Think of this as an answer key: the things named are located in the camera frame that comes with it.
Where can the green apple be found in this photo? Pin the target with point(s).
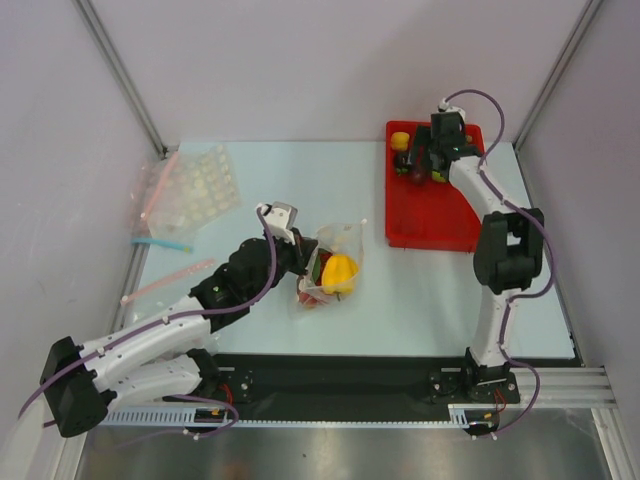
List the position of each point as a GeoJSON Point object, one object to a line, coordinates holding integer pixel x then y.
{"type": "Point", "coordinates": [439, 176]}

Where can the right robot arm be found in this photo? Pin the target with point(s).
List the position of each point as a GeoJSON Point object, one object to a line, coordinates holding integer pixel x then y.
{"type": "Point", "coordinates": [507, 258]}

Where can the white cable duct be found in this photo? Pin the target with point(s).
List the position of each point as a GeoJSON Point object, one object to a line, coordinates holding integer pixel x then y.
{"type": "Point", "coordinates": [183, 417]}

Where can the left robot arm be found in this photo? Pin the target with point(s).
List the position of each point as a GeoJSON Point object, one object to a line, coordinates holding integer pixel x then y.
{"type": "Point", "coordinates": [159, 357]}

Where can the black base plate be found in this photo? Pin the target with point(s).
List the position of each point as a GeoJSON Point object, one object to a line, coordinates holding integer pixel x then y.
{"type": "Point", "coordinates": [314, 388]}

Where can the lychee bunch with leaves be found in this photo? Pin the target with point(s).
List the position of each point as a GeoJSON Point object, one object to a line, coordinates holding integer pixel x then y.
{"type": "Point", "coordinates": [310, 293]}

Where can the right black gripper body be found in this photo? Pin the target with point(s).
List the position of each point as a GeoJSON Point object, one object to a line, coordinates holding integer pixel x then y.
{"type": "Point", "coordinates": [420, 155]}

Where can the purple passion fruit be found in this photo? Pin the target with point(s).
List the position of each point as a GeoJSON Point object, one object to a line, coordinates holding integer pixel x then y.
{"type": "Point", "coordinates": [419, 176]}

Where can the pink zip bag stack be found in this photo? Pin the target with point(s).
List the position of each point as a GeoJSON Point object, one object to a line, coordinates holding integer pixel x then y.
{"type": "Point", "coordinates": [186, 193]}

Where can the orange small bell pepper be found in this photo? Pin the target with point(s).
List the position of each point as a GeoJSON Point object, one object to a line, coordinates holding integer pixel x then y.
{"type": "Point", "coordinates": [399, 141]}

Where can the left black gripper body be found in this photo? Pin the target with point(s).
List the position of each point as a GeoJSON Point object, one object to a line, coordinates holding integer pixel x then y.
{"type": "Point", "coordinates": [289, 257]}

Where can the red plastic tray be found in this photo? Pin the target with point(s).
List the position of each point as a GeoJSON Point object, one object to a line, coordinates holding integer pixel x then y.
{"type": "Point", "coordinates": [428, 216]}

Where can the dark mangosteen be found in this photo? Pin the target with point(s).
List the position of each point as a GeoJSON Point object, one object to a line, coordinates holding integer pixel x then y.
{"type": "Point", "coordinates": [402, 163]}

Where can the yellow bell pepper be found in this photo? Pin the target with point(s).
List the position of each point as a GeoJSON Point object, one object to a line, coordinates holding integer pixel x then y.
{"type": "Point", "coordinates": [339, 275]}

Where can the clear zip bag with pattern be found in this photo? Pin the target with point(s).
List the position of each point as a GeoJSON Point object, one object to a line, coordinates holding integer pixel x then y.
{"type": "Point", "coordinates": [346, 239]}

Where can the blue zip bag strip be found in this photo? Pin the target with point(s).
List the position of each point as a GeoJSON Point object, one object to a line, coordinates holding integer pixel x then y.
{"type": "Point", "coordinates": [161, 243]}

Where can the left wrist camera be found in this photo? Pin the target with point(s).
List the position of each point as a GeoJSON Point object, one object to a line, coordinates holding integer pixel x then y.
{"type": "Point", "coordinates": [279, 218]}

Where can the pink zip bag front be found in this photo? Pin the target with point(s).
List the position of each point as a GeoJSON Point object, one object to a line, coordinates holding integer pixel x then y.
{"type": "Point", "coordinates": [167, 280]}

